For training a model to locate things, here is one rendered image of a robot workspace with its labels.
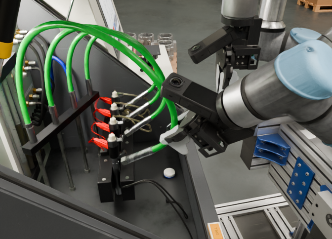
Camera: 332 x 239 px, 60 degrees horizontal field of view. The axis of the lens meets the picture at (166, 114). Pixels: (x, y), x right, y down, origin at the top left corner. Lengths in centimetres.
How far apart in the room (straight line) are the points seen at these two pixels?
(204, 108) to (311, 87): 17
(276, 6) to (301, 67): 73
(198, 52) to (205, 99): 19
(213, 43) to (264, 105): 28
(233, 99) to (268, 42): 68
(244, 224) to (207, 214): 96
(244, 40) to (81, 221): 50
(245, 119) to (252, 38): 29
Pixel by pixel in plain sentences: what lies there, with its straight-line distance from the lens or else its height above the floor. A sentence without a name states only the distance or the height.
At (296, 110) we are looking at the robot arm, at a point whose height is 136.
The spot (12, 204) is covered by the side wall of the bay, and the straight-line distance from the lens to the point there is 45.
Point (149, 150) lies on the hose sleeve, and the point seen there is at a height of 115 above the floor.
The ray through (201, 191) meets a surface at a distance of 83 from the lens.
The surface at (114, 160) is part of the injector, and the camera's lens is 82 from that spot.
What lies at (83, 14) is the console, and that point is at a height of 133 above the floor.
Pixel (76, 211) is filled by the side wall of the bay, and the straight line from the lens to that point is 47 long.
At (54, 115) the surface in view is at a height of 113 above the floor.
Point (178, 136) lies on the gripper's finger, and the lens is 52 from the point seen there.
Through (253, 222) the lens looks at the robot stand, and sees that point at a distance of 175.
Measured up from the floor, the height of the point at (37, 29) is 140.
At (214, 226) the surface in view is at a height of 96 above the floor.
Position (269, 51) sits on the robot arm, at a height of 120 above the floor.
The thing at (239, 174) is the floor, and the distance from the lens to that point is 230.
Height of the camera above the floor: 156
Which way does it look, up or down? 33 degrees down
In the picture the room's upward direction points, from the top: straight up
